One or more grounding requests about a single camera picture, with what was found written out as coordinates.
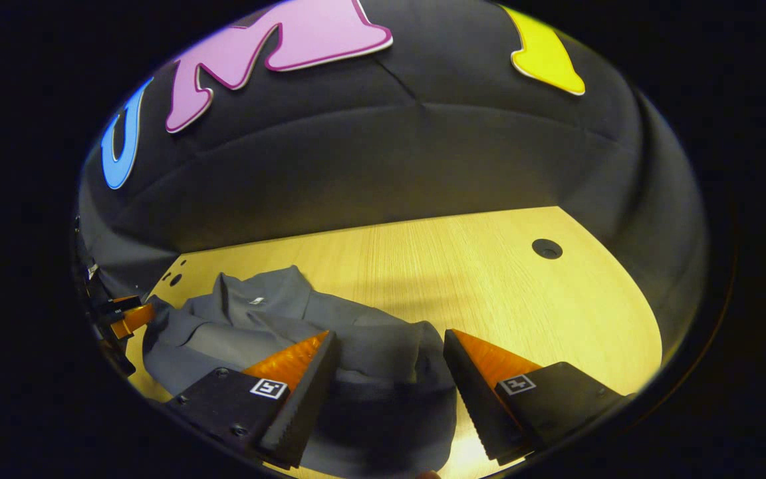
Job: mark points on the black table grommet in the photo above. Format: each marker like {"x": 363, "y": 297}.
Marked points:
{"x": 547, "y": 249}
{"x": 175, "y": 279}

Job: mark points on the black backdrop cloth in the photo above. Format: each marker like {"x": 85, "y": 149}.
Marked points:
{"x": 370, "y": 146}

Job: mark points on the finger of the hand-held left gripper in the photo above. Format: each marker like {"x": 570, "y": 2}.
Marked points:
{"x": 131, "y": 320}
{"x": 124, "y": 303}

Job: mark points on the grey collared shirt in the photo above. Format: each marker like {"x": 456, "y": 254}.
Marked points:
{"x": 383, "y": 392}

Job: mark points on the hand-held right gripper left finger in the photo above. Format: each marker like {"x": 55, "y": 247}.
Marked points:
{"x": 306, "y": 406}

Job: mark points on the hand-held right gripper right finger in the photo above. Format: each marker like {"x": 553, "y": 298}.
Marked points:
{"x": 476, "y": 406}

